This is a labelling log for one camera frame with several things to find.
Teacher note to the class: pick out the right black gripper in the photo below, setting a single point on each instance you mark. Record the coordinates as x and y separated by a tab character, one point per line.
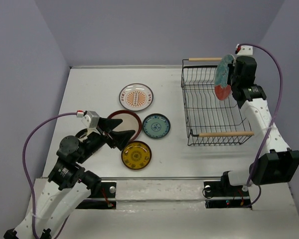
235	61

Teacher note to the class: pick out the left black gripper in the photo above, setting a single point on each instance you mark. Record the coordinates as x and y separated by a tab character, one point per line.
120	139

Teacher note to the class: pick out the red teal floral plate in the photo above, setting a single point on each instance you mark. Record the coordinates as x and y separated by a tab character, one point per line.
221	87

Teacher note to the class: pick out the white plate orange sunburst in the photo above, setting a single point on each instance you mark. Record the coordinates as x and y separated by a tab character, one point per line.
136	97

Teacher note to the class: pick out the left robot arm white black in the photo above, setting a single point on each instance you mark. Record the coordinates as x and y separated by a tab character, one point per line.
69	184

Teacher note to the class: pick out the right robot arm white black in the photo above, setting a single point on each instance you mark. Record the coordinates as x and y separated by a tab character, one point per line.
275	161

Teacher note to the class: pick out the dark red rimmed beige plate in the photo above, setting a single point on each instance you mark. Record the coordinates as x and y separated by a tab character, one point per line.
131	121

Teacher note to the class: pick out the cream translucent plate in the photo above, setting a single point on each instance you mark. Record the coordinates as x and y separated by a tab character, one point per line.
82	135

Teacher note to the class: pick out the yellow black patterned plate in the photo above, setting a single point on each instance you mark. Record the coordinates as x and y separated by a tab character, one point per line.
136	155

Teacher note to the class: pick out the blue white floral small plate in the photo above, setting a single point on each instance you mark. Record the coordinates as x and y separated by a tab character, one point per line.
156	126

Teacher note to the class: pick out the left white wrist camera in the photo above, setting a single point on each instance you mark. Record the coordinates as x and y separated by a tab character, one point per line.
90	119

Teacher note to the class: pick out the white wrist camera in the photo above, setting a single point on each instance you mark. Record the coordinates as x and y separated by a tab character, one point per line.
244	50
90	119

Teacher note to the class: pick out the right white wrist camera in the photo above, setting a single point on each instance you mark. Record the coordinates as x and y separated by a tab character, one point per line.
244	50

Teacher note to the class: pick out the black wire dish rack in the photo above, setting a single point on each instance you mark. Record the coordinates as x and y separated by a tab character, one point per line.
210	121

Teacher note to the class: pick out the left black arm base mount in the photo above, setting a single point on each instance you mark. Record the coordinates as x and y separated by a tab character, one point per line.
104	199

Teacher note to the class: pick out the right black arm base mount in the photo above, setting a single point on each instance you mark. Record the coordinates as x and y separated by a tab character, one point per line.
218	196

